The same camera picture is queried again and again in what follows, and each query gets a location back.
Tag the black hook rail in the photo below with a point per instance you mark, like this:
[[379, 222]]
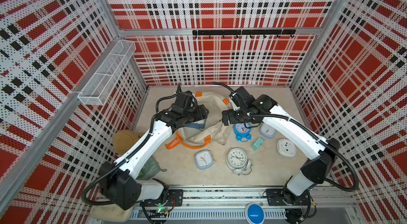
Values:
[[276, 32]]

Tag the brown teddy bear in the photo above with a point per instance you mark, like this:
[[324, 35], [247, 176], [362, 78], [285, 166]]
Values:
[[123, 141]]

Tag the teal small clock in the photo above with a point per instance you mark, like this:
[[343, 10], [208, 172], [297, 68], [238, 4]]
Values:
[[257, 144]]

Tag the white wire mesh basket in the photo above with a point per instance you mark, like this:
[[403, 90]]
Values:
[[114, 61]]

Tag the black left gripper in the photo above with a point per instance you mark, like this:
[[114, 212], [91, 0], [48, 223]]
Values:
[[201, 113]]

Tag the light blue square alarm clock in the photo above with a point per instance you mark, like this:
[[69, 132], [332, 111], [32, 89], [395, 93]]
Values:
[[204, 159]]

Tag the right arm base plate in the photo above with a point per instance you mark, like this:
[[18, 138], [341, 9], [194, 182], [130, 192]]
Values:
[[283, 197]]

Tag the blue round twin-bell alarm clock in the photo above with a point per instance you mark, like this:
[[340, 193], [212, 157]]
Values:
[[242, 132]]

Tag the beige canvas bag orange handles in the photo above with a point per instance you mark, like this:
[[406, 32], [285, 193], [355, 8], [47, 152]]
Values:
[[215, 130]]

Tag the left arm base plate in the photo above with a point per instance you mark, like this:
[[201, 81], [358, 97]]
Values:
[[174, 198]]

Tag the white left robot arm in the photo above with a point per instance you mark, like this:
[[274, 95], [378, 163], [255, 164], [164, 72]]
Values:
[[118, 181]]

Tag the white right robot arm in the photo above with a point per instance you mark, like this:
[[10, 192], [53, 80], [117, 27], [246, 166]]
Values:
[[321, 153]]

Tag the dark blue square alarm clock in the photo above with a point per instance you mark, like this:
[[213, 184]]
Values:
[[197, 125]]

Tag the blue round button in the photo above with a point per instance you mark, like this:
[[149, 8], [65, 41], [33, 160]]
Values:
[[254, 214]]

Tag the beige sponge block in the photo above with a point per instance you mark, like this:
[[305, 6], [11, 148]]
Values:
[[112, 213]]

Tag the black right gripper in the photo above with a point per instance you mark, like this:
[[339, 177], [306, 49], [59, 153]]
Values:
[[232, 119]]

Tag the white oval clock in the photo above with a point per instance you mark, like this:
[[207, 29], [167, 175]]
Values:
[[286, 148]]

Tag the white twin-bell small clock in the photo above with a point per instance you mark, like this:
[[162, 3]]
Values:
[[238, 161]]

